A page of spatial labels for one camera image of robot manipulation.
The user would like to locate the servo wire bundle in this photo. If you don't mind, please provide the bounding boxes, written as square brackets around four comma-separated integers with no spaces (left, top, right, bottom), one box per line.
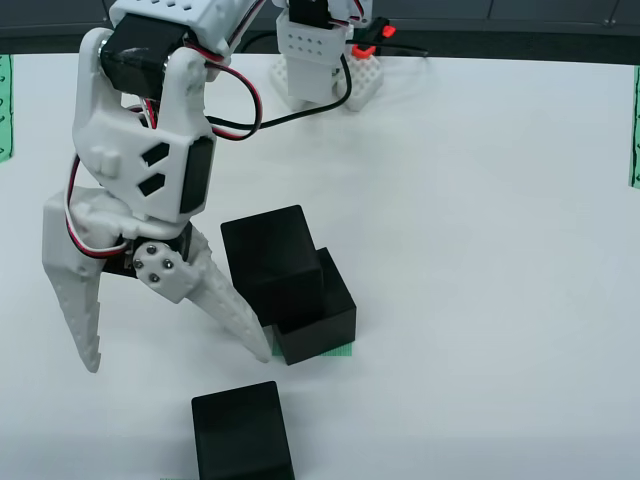
[181,39,267,144]

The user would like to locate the black cube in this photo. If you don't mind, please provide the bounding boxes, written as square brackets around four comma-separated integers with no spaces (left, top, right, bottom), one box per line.
[271,246,360,367]
[190,379,298,480]
[219,203,327,328]

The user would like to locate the black cable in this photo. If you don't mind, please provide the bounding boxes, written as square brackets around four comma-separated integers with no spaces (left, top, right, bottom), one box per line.
[349,40,430,57]
[238,30,282,53]
[206,63,352,133]

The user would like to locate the gripper motor wire bundle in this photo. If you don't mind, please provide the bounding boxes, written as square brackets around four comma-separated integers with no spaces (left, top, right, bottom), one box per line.
[64,151,134,262]

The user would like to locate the green tape strip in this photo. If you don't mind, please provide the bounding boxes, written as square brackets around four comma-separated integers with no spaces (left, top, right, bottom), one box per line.
[0,53,17,166]
[626,64,640,191]

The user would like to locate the red and black clamp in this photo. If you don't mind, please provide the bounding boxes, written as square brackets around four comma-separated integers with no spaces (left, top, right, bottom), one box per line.
[349,15,398,59]

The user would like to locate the dark grey cabinet row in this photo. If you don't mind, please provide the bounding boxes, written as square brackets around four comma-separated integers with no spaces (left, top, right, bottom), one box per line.
[0,0,640,41]

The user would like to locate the white table cover sheet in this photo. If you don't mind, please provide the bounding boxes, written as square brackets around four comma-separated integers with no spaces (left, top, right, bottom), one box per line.
[0,52,640,480]

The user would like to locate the white perforated base block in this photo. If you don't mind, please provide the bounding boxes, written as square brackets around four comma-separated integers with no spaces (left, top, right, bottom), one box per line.
[268,52,388,114]

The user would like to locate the green square target marker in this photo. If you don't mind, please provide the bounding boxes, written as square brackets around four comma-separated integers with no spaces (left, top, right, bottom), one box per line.
[269,329,356,359]

